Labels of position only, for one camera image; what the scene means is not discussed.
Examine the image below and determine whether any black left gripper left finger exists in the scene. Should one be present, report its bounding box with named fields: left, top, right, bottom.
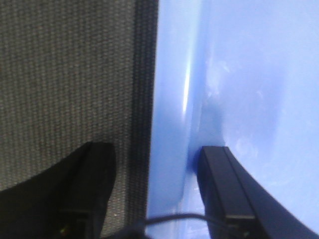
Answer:
left=0, top=142, right=116, bottom=239

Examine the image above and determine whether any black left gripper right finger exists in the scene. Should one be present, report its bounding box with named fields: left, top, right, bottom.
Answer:
left=198, top=146, right=319, bottom=239

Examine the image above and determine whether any blue plastic tray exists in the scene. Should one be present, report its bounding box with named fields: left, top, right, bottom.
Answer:
left=147, top=0, right=319, bottom=232

